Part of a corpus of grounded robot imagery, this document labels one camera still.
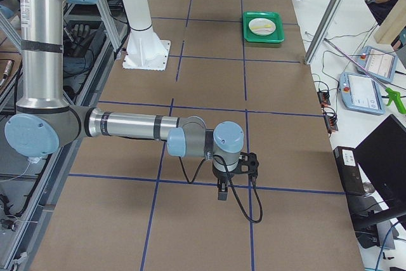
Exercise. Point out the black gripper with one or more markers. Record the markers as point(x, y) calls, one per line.
point(222, 176)

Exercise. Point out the yellow plastic spoon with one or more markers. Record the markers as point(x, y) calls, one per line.
point(268, 26)

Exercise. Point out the white round plate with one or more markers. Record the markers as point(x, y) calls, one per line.
point(261, 21)

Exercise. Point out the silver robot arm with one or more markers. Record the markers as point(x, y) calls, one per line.
point(45, 121)

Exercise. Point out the black desktop computer box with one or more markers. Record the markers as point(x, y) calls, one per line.
point(349, 172)

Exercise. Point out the black computer monitor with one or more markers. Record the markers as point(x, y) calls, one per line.
point(381, 156)

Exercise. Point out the blue teach pendant near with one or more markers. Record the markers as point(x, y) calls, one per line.
point(361, 94)

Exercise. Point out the blue teach pendant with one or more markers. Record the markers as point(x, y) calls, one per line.
point(361, 94)
point(378, 62)

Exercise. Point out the green plastic tray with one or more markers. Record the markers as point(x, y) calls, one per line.
point(274, 38)

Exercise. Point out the blue teach pendant far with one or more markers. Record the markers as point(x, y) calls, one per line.
point(378, 62)

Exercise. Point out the wooden board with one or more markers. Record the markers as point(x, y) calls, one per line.
point(392, 25)

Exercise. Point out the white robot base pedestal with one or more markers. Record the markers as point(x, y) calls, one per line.
point(145, 50)

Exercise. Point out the grey aluminium frame post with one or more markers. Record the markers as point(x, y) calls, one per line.
point(321, 31)

